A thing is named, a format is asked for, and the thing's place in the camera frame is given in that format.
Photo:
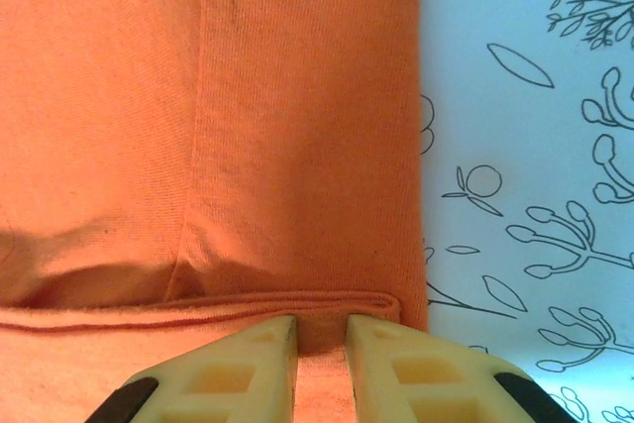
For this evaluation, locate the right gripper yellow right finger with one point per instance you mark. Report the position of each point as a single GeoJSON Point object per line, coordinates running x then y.
{"type": "Point", "coordinates": [421, 383]}

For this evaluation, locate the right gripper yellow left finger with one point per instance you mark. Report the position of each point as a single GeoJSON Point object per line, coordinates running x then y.
{"type": "Point", "coordinates": [223, 383]}

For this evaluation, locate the orange t-shirt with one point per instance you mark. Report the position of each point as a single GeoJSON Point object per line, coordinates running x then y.
{"type": "Point", "coordinates": [247, 121]}

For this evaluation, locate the floral patterned tablecloth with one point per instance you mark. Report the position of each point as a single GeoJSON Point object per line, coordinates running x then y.
{"type": "Point", "coordinates": [520, 145]}

